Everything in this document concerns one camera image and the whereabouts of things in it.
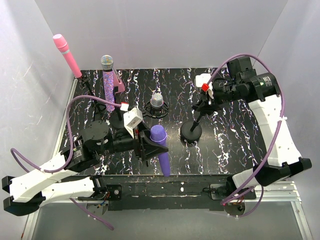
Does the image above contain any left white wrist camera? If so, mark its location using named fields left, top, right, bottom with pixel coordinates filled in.
left=120, top=102, right=143, bottom=138

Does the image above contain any pink metronome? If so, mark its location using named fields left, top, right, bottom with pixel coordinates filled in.
left=113, top=69, right=125, bottom=93

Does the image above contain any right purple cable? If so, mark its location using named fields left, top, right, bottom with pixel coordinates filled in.
left=219, top=52, right=287, bottom=217

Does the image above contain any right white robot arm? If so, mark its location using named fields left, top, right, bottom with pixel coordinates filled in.
left=192, top=53, right=312, bottom=204

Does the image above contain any black round-base stand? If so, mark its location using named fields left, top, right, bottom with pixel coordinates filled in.
left=109, top=107, right=124, bottom=130
left=180, top=113, right=206, bottom=143

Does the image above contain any black tripod stand with ring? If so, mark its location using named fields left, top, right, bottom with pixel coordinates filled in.
left=144, top=102, right=168, bottom=119

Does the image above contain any glitter purple microphone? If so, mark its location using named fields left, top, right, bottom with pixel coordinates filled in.
left=100, top=55, right=115, bottom=103

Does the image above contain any black tripod mic stand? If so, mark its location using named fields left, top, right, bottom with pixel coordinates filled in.
left=77, top=75, right=106, bottom=121

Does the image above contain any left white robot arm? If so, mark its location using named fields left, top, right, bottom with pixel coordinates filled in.
left=1, top=120, right=168, bottom=216

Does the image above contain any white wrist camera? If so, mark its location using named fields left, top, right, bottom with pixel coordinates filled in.
left=120, top=102, right=143, bottom=138
left=194, top=73, right=214, bottom=99

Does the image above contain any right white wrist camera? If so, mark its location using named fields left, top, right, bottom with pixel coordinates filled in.
left=194, top=73, right=214, bottom=99

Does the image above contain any silver microphone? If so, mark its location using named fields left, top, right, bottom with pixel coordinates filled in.
left=150, top=93, right=164, bottom=110

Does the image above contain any left aluminium rail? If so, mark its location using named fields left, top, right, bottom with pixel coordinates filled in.
left=21, top=71, right=81, bottom=238

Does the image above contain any pink microphone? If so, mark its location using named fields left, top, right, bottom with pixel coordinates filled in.
left=52, top=34, right=82, bottom=79

